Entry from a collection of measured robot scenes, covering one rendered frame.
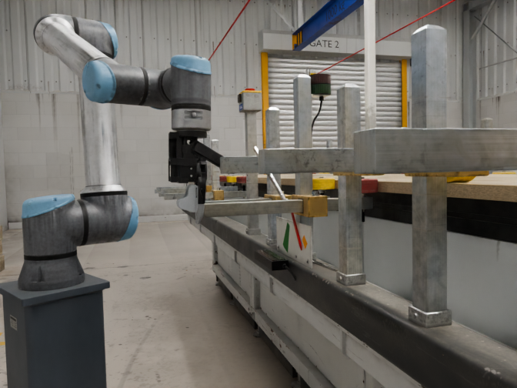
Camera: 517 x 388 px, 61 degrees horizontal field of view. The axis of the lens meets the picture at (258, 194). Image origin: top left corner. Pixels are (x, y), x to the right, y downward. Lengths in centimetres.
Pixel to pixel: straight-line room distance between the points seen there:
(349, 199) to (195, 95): 40
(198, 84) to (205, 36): 824
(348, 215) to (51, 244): 91
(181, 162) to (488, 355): 68
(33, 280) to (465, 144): 130
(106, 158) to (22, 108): 749
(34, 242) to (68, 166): 735
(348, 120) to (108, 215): 88
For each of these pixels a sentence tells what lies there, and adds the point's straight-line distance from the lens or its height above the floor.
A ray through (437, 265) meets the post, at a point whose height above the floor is 79.
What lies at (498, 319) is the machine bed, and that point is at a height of 66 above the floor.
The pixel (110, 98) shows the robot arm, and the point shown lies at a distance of 106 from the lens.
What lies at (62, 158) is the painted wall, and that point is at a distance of 880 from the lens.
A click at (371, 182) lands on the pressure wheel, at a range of 114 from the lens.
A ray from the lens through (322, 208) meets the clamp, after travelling 107.
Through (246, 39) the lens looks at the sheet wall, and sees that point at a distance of 938.
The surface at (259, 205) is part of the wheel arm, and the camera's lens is 105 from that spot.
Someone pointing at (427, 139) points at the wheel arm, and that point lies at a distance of 32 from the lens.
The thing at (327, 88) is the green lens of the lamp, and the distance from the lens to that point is 116.
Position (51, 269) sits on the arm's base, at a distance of 146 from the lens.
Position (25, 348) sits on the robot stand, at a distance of 147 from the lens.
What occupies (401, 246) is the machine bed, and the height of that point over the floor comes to 74.
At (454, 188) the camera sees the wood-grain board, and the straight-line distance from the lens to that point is 95.
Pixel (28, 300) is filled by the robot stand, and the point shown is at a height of 59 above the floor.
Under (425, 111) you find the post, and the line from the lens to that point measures 69.
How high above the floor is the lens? 93
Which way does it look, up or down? 3 degrees down
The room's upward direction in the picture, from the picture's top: 1 degrees counter-clockwise
